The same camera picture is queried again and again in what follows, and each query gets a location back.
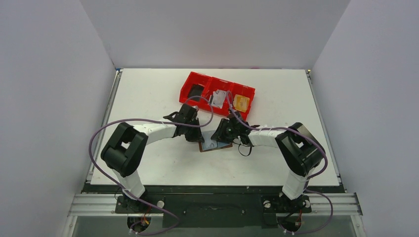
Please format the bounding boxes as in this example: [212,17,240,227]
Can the brown leather card holder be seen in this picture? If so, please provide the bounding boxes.
[199,130,233,153]

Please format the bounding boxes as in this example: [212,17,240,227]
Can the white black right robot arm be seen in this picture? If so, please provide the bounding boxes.
[211,112,328,211]

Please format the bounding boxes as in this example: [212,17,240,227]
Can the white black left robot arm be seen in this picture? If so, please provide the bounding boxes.
[100,104,204,212]

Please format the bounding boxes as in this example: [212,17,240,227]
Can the black card in bin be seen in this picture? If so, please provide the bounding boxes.
[187,84,204,98]

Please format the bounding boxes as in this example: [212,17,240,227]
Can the yellow card in bin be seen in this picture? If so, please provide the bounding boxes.
[233,94,250,113]

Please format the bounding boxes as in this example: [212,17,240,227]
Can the white grey cards in bin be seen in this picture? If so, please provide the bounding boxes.
[210,89,227,109]

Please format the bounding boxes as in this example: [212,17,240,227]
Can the red three-compartment plastic bin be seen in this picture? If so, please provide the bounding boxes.
[179,72,255,119]

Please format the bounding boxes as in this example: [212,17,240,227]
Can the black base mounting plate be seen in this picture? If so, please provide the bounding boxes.
[70,184,344,230]

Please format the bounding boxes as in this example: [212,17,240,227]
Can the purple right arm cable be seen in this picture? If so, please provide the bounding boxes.
[226,91,334,235]

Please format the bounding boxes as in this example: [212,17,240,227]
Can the aluminium front rail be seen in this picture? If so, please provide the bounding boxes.
[68,193,363,217]

